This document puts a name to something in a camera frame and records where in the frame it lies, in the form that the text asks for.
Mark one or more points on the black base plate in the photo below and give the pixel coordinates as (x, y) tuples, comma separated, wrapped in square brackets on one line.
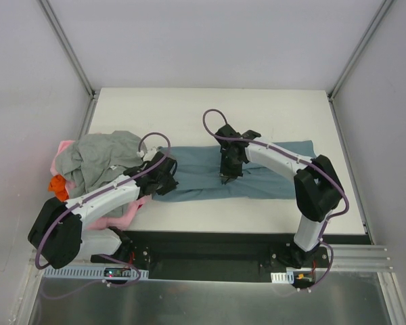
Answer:
[(211, 256)]

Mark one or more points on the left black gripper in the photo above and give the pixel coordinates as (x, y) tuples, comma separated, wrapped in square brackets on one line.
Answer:
[(167, 174)]

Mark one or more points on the right slotted cable duct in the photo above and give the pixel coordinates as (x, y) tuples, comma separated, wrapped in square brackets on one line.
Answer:
[(282, 277)]

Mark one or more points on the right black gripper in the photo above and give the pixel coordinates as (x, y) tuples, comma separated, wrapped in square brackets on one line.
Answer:
[(230, 166)]

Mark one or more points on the pink t shirt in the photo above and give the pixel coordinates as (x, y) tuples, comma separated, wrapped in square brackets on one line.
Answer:
[(124, 219)]

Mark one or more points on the right aluminium frame post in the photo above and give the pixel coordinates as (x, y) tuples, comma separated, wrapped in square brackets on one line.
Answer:
[(377, 19)]

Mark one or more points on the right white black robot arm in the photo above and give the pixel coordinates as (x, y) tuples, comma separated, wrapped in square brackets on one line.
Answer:
[(317, 187)]

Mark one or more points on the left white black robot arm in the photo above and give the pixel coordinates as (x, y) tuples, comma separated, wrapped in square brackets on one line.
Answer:
[(65, 231)]

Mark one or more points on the orange t shirt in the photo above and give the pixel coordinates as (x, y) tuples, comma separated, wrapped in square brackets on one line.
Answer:
[(57, 185)]

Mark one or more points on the slotted cable duct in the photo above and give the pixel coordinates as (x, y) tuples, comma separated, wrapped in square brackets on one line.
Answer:
[(282, 277), (96, 273)]

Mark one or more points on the aluminium frame post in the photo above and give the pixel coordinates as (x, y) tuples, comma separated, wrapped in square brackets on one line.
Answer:
[(65, 44), (377, 19)]

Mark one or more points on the left slotted cable duct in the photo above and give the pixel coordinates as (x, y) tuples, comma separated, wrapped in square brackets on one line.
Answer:
[(96, 273)]

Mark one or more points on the left aluminium frame post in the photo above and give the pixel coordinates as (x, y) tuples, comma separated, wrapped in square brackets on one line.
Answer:
[(65, 44)]

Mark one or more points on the aluminium front rail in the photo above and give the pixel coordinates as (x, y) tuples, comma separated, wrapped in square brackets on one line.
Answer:
[(361, 258)]

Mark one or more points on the grey t shirt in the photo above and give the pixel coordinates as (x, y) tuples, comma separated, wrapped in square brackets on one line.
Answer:
[(95, 160)]

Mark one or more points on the blue-grey t shirt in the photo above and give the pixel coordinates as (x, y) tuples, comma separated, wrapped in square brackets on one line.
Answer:
[(198, 178)]

